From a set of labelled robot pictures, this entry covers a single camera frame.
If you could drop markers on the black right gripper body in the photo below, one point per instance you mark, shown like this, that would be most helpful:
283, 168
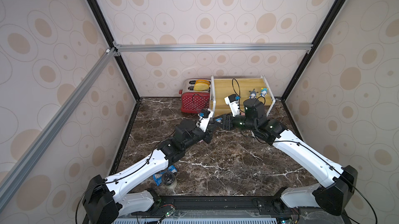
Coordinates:
230, 121

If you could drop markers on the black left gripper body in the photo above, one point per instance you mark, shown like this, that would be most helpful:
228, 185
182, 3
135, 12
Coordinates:
197, 135

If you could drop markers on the Doraemon figure grey costume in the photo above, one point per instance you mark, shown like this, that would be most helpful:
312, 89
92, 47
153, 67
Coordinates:
253, 94

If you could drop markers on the Doraemon figure teal ball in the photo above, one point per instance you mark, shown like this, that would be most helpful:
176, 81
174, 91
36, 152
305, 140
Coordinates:
264, 92

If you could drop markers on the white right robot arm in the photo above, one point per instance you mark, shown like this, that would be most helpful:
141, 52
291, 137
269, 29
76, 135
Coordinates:
335, 184

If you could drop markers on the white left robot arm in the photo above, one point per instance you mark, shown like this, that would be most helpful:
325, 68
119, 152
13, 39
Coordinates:
103, 197

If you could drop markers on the white metal wooden shelf rack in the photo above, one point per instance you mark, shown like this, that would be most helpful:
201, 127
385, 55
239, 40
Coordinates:
221, 88

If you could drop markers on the red polka dot toaster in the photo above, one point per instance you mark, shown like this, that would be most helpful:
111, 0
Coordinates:
193, 101

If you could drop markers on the clear tape roll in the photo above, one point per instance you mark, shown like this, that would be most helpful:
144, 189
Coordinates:
169, 180

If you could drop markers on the blue plastic wrapper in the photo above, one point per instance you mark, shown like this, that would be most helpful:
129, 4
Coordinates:
158, 176

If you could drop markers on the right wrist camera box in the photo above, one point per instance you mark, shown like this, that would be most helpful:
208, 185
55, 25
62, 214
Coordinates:
233, 102

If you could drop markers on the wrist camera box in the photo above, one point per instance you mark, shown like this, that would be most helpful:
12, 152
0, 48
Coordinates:
233, 102
205, 116

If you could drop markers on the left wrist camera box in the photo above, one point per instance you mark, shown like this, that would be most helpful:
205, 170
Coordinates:
205, 116

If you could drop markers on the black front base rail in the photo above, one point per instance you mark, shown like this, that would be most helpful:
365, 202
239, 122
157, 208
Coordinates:
147, 208

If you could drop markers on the silver aluminium rail back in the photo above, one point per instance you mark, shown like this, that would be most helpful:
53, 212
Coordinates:
213, 47

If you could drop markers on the silver aluminium rail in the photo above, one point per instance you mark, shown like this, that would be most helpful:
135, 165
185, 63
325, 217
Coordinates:
213, 47
30, 158

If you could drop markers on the black corner frame post right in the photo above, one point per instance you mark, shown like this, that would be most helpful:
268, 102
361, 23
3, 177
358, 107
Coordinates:
334, 11

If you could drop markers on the black corner frame post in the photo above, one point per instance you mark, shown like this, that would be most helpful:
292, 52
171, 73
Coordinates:
105, 30
334, 11

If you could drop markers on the black corner frame post left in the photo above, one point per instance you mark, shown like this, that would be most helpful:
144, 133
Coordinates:
105, 30

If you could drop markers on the silver aluminium rail left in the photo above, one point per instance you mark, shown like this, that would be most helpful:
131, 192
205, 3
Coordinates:
30, 158

